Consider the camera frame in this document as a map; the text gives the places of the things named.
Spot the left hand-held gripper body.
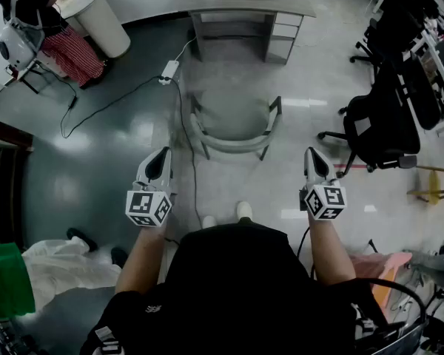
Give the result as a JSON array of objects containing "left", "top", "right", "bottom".
[{"left": 125, "top": 178, "right": 175, "bottom": 228}]

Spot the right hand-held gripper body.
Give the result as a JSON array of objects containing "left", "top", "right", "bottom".
[{"left": 299, "top": 177, "right": 347, "bottom": 222}]

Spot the grey armchair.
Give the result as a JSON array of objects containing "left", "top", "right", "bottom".
[{"left": 187, "top": 89, "right": 283, "bottom": 162}]

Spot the person's right forearm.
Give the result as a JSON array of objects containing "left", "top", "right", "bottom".
[{"left": 306, "top": 209, "right": 357, "bottom": 286}]

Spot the person's left forearm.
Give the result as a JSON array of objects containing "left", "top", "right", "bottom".
[{"left": 114, "top": 218, "right": 168, "bottom": 296}]

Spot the grey wooden desk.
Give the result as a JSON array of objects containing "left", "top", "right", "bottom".
[{"left": 177, "top": 0, "right": 317, "bottom": 65}]

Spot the black shoe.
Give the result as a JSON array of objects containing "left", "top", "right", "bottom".
[
  {"left": 66, "top": 227, "right": 99, "bottom": 253},
  {"left": 110, "top": 246, "right": 130, "bottom": 269}
]

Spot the white power strip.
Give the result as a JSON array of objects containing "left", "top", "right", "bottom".
[{"left": 158, "top": 60, "right": 181, "bottom": 86}]

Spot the yellow stool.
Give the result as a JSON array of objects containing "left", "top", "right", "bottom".
[{"left": 406, "top": 163, "right": 444, "bottom": 206}]

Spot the white cloth garment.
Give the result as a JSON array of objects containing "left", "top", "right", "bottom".
[{"left": 21, "top": 234, "right": 124, "bottom": 311}]

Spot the person's black clothed torso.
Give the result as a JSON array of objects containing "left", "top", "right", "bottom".
[{"left": 79, "top": 223, "right": 393, "bottom": 355}]

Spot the dark wooden shelf unit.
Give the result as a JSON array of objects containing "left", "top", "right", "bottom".
[{"left": 0, "top": 115, "right": 35, "bottom": 251}]

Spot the white cluttered workstation bench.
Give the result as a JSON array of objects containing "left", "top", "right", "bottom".
[{"left": 369, "top": 0, "right": 444, "bottom": 138}]

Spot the black metal stool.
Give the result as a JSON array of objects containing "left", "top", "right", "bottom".
[{"left": 4, "top": 58, "right": 57, "bottom": 96}]

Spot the green bag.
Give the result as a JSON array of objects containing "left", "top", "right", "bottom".
[{"left": 0, "top": 241, "right": 37, "bottom": 320}]

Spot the long black floor cable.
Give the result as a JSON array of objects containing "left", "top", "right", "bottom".
[{"left": 169, "top": 78, "right": 205, "bottom": 229}]

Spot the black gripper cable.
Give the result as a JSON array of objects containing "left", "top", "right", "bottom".
[{"left": 296, "top": 226, "right": 312, "bottom": 274}]

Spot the black adapter cable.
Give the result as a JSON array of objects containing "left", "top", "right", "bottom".
[{"left": 60, "top": 75, "right": 164, "bottom": 140}]

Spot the white power cable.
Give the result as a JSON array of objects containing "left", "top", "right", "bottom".
[{"left": 172, "top": 35, "right": 199, "bottom": 64}]

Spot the thick black hose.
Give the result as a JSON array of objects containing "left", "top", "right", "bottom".
[{"left": 354, "top": 277, "right": 428, "bottom": 329}]

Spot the white round pedestal table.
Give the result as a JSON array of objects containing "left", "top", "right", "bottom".
[{"left": 60, "top": 0, "right": 132, "bottom": 60}]

